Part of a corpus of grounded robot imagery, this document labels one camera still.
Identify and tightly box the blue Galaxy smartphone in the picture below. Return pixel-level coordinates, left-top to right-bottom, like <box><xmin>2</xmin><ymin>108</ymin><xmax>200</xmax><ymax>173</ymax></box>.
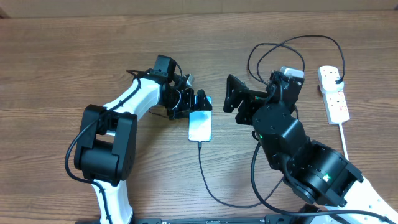
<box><xmin>188</xmin><ymin>110</ymin><xmax>212</xmax><ymax>142</ymax></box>

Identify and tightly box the black USB charging cable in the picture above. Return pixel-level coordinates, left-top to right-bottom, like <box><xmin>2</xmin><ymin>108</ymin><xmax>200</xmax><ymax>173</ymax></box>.
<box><xmin>197</xmin><ymin>34</ymin><xmax>346</xmax><ymax>208</ymax></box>

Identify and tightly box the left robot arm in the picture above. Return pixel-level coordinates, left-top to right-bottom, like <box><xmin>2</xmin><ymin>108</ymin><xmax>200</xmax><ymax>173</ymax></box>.
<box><xmin>65</xmin><ymin>55</ymin><xmax>212</xmax><ymax>223</ymax></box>

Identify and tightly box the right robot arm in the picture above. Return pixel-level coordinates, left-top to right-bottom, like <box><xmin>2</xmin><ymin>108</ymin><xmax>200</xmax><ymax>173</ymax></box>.
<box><xmin>224</xmin><ymin>71</ymin><xmax>397</xmax><ymax>223</ymax></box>

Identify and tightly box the white charger plug adapter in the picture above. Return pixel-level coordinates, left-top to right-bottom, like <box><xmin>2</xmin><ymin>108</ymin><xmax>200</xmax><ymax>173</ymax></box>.
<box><xmin>319</xmin><ymin>76</ymin><xmax>345</xmax><ymax>94</ymax></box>

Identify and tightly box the white power strip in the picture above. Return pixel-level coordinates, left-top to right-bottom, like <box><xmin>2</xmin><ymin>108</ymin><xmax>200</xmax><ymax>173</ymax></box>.
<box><xmin>317</xmin><ymin>65</ymin><xmax>351</xmax><ymax>126</ymax></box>

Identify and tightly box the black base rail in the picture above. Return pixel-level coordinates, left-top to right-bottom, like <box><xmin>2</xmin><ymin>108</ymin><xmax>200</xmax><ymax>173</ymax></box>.
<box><xmin>131</xmin><ymin>215</ymin><xmax>314</xmax><ymax>224</ymax></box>

